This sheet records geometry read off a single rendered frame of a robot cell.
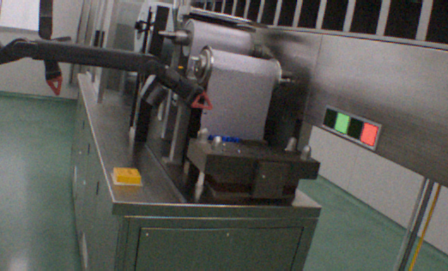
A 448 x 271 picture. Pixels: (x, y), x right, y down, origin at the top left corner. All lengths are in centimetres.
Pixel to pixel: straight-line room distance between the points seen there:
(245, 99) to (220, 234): 46
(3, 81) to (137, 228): 596
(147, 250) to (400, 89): 80
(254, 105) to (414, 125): 58
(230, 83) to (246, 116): 13
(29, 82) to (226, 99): 572
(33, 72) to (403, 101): 624
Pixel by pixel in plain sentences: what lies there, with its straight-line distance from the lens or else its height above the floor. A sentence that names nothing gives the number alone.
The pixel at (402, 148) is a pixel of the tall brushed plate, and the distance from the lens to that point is 104.
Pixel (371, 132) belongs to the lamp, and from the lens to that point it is 112.
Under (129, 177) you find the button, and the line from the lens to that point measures 117.
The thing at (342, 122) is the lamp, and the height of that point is 119.
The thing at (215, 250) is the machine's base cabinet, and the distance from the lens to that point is 122.
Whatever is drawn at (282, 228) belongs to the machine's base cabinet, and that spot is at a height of 82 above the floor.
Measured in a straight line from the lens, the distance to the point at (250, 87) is 136.
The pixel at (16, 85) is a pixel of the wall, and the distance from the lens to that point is 689.
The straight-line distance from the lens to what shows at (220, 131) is 135.
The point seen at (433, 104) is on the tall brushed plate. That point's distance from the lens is 100.
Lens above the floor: 133
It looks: 12 degrees down
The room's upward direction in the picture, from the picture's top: 12 degrees clockwise
